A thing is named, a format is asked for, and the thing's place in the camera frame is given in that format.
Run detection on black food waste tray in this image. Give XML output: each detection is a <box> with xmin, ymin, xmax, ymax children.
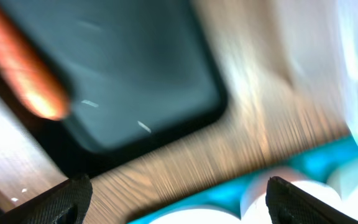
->
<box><xmin>0</xmin><ymin>0</ymin><xmax>228</xmax><ymax>177</ymax></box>

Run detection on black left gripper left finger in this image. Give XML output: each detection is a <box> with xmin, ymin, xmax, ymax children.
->
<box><xmin>0</xmin><ymin>175</ymin><xmax>93</xmax><ymax>224</ymax></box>

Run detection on orange carrot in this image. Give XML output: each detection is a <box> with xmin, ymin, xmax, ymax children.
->
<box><xmin>0</xmin><ymin>9</ymin><xmax>70</xmax><ymax>121</ymax></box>

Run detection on pink plate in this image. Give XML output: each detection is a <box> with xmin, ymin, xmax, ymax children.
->
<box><xmin>150</xmin><ymin>207</ymin><xmax>241</xmax><ymax>224</ymax></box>

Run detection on cream white bowl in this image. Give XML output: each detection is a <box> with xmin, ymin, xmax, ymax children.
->
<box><xmin>326</xmin><ymin>158</ymin><xmax>358</xmax><ymax>224</ymax></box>

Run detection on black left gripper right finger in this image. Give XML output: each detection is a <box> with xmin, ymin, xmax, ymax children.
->
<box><xmin>265</xmin><ymin>176</ymin><xmax>358</xmax><ymax>224</ymax></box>

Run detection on pink bowl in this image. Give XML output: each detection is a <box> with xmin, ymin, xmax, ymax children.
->
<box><xmin>240</xmin><ymin>167</ymin><xmax>309</xmax><ymax>223</ymax></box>

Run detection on teal serving tray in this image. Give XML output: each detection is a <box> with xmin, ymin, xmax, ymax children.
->
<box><xmin>128</xmin><ymin>136</ymin><xmax>358</xmax><ymax>224</ymax></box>

